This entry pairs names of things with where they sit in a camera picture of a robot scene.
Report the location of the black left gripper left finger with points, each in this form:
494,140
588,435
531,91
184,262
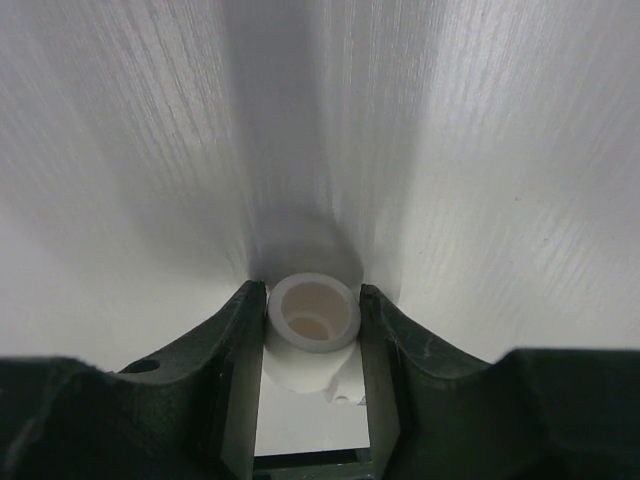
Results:
186,411

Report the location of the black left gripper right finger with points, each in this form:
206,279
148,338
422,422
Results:
436,412

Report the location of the white plastic elbow fitting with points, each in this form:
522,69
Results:
311,342

